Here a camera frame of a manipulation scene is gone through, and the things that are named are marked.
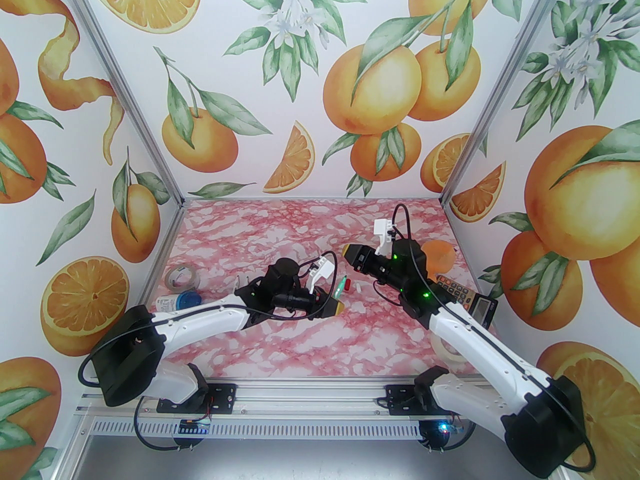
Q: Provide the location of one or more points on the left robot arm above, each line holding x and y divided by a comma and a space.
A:
200, 318

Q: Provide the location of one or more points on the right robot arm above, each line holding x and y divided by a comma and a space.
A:
480, 348

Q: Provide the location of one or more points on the orange plush toy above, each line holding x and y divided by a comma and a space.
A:
440, 258

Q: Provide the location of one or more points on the dark desk calculator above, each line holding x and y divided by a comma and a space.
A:
470, 300

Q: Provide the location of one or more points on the beige masking tape roll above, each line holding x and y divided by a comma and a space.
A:
447, 352

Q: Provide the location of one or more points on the white bottle blue cap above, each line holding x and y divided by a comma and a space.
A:
180, 302

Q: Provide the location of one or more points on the clear tape roll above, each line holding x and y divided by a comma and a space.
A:
172, 280

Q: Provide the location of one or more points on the grey steel panel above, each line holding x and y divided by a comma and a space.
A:
300, 460

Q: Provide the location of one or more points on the black controller with green light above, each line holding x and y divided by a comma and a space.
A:
440, 435

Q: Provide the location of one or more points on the small circuit board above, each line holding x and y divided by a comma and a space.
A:
192, 427

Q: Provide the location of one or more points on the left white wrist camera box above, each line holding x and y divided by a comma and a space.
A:
322, 268

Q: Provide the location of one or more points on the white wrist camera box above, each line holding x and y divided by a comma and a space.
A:
384, 230
322, 268

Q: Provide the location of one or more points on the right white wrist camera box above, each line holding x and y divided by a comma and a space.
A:
384, 230

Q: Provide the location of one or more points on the aluminium mounting rail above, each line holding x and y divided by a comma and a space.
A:
310, 398

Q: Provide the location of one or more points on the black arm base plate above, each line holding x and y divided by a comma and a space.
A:
400, 400
225, 398

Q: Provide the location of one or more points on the aluminium frame post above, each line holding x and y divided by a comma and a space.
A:
505, 83
120, 83

